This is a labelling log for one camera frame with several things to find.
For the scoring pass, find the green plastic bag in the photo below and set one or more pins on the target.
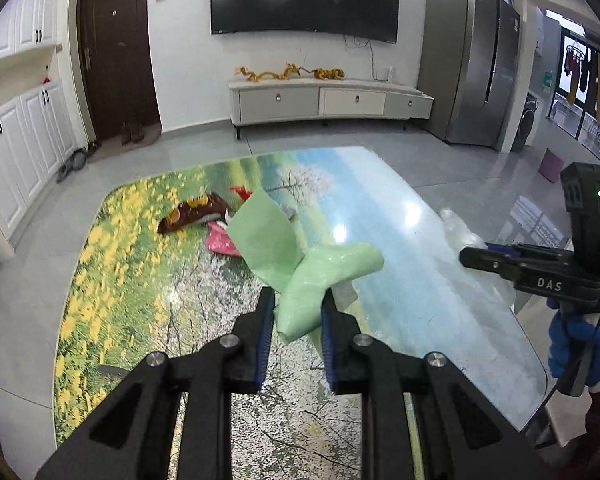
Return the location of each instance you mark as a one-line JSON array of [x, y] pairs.
[[265, 239]]

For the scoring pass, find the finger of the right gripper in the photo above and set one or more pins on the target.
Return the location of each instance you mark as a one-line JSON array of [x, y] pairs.
[[497, 259]]

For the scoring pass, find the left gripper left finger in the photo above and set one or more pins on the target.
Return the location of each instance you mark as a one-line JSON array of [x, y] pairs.
[[129, 434]]

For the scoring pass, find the purple square stool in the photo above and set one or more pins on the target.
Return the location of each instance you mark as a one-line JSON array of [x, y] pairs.
[[551, 166]]

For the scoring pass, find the washing machine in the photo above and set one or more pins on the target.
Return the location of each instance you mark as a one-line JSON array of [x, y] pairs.
[[526, 123]]

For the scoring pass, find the white TV cabinet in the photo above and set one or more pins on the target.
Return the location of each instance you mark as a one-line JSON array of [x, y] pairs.
[[304, 99]]

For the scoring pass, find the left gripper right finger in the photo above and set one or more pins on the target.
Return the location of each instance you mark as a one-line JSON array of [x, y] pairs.
[[420, 415]]

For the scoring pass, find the clear plastic bag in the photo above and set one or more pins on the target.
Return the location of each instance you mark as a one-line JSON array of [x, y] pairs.
[[459, 237]]

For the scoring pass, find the brown shoes on doormat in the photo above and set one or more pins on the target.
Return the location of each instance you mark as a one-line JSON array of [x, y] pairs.
[[131, 133]]

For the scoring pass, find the silver refrigerator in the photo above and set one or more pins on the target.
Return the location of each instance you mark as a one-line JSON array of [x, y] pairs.
[[468, 66]]

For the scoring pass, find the brown chip bag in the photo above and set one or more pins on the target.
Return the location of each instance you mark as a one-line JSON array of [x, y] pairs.
[[201, 209]]

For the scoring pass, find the red snack wrapper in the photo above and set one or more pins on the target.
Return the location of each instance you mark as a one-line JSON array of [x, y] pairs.
[[242, 192]]

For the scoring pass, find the right blue gloved hand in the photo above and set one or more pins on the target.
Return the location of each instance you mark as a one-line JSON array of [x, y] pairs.
[[568, 338]]

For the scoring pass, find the dark brown entrance door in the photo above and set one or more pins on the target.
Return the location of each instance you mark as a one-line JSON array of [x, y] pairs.
[[116, 66]]

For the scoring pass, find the white shoe cabinet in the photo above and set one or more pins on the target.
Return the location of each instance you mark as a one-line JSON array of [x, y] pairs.
[[36, 136]]

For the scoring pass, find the pink snack wrapper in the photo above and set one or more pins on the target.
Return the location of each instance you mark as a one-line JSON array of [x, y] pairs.
[[219, 242]]

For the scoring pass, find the golden tiger ornament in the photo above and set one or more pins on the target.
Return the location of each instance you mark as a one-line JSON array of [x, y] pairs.
[[325, 74]]

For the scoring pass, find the golden dragon ornament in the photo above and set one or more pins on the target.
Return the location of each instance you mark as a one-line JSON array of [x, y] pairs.
[[289, 71]]

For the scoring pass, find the grey slippers pair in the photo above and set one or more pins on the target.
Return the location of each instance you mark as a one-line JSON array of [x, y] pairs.
[[73, 163]]

